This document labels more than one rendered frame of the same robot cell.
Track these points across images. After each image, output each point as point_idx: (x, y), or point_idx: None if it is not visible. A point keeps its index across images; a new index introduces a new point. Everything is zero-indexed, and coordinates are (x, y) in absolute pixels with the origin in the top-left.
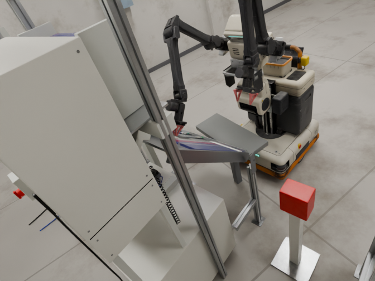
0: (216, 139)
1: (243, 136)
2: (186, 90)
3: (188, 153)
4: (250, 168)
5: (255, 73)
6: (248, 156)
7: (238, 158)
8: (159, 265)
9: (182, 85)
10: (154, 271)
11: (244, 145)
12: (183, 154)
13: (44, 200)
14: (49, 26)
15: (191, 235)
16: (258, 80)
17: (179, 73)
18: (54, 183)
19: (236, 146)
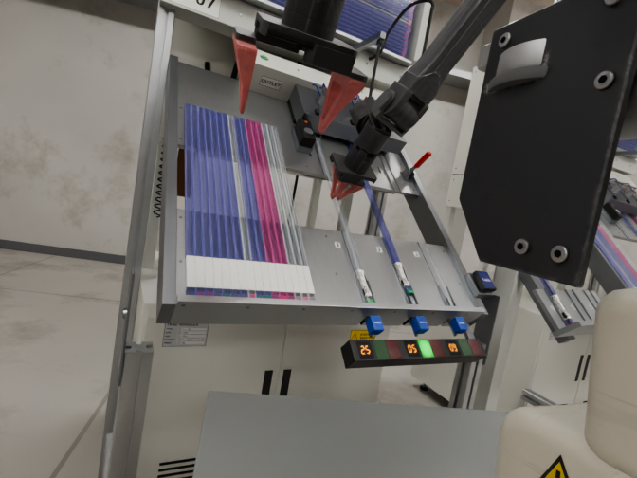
0: (404, 407)
1: (343, 468)
2: (405, 92)
3: (168, 82)
4: (131, 342)
5: (529, 18)
6: (159, 308)
7: (160, 248)
8: (155, 258)
9: (411, 72)
10: (155, 256)
11: (275, 432)
12: (168, 77)
13: None
14: None
15: (148, 272)
16: (538, 113)
17: (438, 41)
18: None
19: (298, 416)
